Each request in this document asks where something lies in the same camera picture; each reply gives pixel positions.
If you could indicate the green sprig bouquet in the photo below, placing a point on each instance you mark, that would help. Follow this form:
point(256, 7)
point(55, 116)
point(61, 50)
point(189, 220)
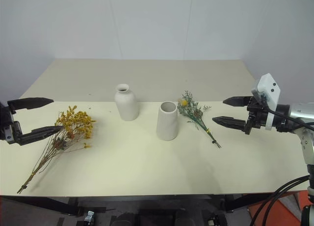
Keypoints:
point(196, 113)

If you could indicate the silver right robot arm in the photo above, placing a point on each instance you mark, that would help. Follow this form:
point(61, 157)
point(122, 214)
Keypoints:
point(298, 111)

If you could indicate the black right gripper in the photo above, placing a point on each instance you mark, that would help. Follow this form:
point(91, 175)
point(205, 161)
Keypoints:
point(257, 115)

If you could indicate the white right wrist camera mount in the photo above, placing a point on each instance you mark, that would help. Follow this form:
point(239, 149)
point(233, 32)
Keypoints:
point(268, 85)

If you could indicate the orange box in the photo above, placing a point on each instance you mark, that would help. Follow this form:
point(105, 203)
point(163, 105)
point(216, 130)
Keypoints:
point(292, 208)

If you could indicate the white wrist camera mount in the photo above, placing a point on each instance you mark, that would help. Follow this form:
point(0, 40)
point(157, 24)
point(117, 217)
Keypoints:
point(8, 134)
point(268, 85)

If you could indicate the black table frame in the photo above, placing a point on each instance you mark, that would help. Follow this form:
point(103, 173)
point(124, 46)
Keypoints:
point(49, 204)

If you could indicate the white tapered ribbed vase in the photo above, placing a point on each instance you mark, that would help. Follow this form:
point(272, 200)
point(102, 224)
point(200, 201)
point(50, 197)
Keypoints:
point(166, 124)

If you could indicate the white bottle-shaped vase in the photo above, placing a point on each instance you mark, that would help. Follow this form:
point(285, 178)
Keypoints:
point(126, 103)

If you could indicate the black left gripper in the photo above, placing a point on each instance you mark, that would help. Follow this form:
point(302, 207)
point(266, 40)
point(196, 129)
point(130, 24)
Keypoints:
point(15, 129)

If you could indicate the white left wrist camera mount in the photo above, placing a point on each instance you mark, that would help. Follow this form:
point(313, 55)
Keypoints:
point(8, 134)

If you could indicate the yellow dried flower bouquet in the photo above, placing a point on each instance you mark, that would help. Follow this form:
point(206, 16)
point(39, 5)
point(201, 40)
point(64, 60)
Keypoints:
point(76, 121)

